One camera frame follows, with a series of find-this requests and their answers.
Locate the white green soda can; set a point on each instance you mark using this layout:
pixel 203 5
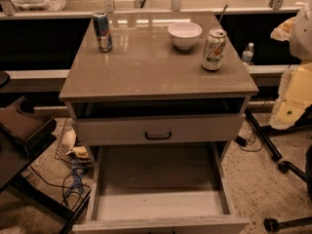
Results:
pixel 214 49

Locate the black tripod legs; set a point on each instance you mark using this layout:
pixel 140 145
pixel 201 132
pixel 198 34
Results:
pixel 304 122

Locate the thin metal rod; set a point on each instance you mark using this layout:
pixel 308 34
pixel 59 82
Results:
pixel 222 13

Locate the dark wooden chair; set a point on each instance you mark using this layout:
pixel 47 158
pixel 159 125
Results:
pixel 24 137

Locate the white ceramic bowl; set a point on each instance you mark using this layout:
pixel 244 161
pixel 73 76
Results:
pixel 184 34

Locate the blue silver redbull can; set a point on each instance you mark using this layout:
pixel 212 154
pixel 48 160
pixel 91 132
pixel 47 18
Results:
pixel 101 27

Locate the black power adapter with cable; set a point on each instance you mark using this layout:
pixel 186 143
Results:
pixel 252 143

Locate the grey open middle drawer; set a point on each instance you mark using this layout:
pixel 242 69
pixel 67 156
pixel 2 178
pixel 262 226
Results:
pixel 159 189

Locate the black drawer handle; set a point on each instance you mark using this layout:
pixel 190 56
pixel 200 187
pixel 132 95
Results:
pixel 162 136

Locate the grey cabinet with glossy top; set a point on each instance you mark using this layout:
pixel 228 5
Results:
pixel 146 76

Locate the wire mesh basket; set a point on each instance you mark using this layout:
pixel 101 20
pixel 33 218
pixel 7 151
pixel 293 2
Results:
pixel 70 151

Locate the grey closed top drawer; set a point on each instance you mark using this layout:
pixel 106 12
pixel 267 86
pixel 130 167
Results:
pixel 120 131

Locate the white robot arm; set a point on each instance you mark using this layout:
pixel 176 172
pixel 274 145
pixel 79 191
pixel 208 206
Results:
pixel 295 89

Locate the clear plastic water bottle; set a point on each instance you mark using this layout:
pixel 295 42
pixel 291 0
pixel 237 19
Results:
pixel 248 54

